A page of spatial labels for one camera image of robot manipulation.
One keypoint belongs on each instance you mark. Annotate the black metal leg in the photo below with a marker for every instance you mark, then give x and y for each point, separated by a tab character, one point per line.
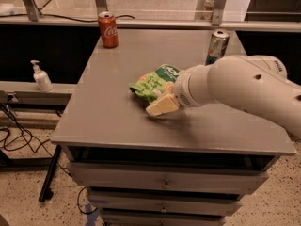
45	190

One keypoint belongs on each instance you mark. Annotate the metal window frame rail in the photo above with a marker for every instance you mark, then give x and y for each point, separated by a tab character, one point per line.
247	15

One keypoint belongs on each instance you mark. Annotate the green rice chip bag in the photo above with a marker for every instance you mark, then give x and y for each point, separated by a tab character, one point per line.
151	86

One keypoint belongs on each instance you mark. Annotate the bottom grey drawer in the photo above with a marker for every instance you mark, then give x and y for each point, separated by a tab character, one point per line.
135	218

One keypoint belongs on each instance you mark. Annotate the grey side shelf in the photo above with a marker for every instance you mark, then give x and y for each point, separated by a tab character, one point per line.
26	93

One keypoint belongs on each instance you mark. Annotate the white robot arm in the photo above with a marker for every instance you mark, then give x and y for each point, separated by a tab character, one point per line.
257	85

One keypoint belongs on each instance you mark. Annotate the silver blue energy drink can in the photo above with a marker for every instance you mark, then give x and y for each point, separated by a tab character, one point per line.
217	46

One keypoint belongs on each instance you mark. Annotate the middle grey drawer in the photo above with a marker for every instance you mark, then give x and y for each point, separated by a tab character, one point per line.
161	203

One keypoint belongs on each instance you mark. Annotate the grey drawer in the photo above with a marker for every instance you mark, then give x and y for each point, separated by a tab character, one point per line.
135	218
223	181
161	203

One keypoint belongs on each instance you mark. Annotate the grey drawer cabinet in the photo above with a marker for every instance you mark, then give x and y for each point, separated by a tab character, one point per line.
104	123

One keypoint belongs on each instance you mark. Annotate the red coke can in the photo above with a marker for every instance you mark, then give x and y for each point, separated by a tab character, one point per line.
108	28

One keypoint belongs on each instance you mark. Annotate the white pump bottle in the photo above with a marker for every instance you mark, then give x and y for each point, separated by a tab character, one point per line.
41	77

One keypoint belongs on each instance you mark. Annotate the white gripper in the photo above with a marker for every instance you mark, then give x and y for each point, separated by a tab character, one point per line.
182	89

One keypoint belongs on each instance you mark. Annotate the top grey drawer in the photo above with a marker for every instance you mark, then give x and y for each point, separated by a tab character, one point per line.
223	181

